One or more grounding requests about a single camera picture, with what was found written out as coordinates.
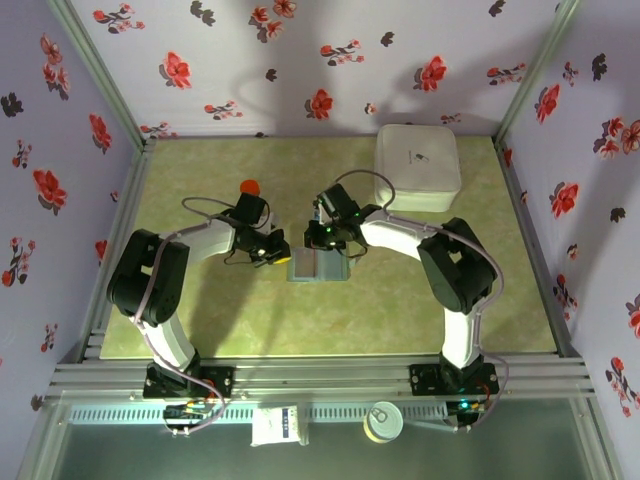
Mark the clear plastic tray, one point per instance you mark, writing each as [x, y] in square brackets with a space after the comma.
[332, 267]

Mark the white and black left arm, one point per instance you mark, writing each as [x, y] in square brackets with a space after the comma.
[150, 275]

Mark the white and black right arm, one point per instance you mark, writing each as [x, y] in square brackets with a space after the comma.
[460, 265]

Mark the small red round object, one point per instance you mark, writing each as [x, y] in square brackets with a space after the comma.
[249, 186]

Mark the white square storage box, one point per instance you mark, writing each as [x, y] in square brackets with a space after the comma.
[417, 165]

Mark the white paper packet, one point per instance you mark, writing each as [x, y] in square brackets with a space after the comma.
[272, 427]

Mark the tin can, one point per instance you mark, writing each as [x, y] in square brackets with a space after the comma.
[382, 422]

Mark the aluminium frame rail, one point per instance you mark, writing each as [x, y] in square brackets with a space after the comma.
[115, 240]
[535, 240]
[325, 372]

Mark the aluminium frame post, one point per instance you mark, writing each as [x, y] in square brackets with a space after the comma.
[95, 65]
[540, 65]

